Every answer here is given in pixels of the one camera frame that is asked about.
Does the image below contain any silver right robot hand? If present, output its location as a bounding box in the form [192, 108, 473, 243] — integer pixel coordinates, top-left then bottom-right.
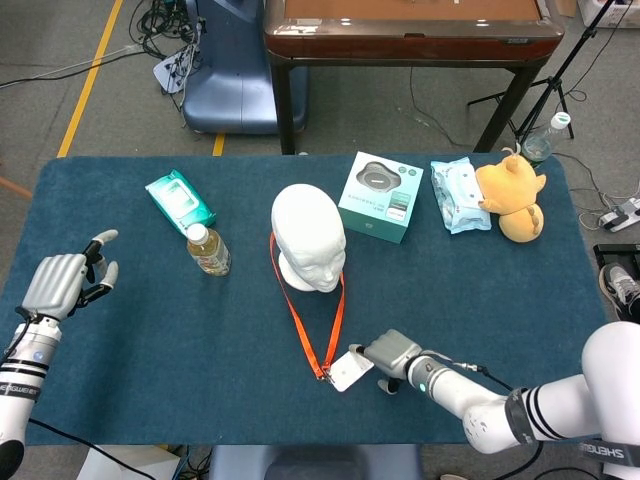
[348, 328, 424, 396]

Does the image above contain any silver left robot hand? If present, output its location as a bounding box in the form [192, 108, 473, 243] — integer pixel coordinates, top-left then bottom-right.
[19, 229, 120, 322]

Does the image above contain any white badge card holder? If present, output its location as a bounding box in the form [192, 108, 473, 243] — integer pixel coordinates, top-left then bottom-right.
[319, 349, 376, 394]

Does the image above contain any orange lanyard strap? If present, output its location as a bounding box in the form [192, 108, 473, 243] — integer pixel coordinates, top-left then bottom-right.
[269, 232, 347, 382]

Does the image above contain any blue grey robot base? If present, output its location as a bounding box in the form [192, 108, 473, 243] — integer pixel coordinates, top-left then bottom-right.
[181, 0, 310, 135]

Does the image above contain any white foam mannequin head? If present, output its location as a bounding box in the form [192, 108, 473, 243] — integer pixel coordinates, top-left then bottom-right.
[270, 183, 348, 294]

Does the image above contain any brown wooden stick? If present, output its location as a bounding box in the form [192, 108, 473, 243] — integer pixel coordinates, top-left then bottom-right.
[0, 174, 34, 201]

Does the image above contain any blue grey robot torso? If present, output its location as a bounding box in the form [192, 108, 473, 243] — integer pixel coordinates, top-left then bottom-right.
[207, 442, 425, 480]

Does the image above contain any blue carpet table cover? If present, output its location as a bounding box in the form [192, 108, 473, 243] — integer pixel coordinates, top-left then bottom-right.
[0, 153, 632, 447]

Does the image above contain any teal speaker box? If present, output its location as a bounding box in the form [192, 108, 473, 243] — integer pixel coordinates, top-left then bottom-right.
[337, 151, 425, 245]

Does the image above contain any green wet wipes pack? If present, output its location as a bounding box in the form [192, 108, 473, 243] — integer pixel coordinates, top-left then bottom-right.
[144, 169, 218, 236]

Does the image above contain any yellow tea bottle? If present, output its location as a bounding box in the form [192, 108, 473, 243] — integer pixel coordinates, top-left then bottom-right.
[186, 222, 233, 277]

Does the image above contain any light blue wipes pack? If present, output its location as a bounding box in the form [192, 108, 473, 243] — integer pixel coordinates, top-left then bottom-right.
[430, 156, 493, 235]

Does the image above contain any yellow plush toy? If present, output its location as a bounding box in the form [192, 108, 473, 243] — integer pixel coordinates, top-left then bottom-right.
[474, 142, 548, 244]

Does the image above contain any white paper box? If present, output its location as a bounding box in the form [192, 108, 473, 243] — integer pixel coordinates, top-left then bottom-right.
[76, 443, 182, 480]

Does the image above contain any grey black sneaker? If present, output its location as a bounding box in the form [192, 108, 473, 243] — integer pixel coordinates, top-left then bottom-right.
[599, 263, 640, 331]

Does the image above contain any white multi-plug power board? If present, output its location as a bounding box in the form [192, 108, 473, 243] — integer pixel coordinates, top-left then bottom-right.
[152, 42, 199, 95]

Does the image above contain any black foot pedal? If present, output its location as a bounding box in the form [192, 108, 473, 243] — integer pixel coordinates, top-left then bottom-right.
[593, 243, 640, 274]

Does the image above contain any clear water bottle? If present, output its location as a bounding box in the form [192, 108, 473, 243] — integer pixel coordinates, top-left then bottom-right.
[521, 111, 572, 166]

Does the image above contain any white power strip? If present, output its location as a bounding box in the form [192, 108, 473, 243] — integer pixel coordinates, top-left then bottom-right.
[598, 197, 640, 234]

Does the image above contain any brown mahjong table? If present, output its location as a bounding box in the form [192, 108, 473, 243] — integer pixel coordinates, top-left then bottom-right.
[263, 0, 566, 155]

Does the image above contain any black tripod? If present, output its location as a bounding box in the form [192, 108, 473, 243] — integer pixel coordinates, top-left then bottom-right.
[467, 0, 621, 146]

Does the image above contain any white printed carton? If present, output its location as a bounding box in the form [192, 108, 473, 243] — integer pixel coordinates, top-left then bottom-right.
[577, 0, 640, 30]

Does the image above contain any grey right arm cable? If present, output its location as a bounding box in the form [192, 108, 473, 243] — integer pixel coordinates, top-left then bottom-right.
[427, 349, 544, 471]

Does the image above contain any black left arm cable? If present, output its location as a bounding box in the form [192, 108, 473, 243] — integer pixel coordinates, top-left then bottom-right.
[24, 417, 159, 480]

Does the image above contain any black floor cable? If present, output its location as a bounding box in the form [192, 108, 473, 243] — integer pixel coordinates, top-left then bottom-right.
[0, 47, 151, 90]

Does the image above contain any black cable bundle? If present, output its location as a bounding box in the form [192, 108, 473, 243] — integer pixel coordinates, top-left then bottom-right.
[128, 0, 209, 66]

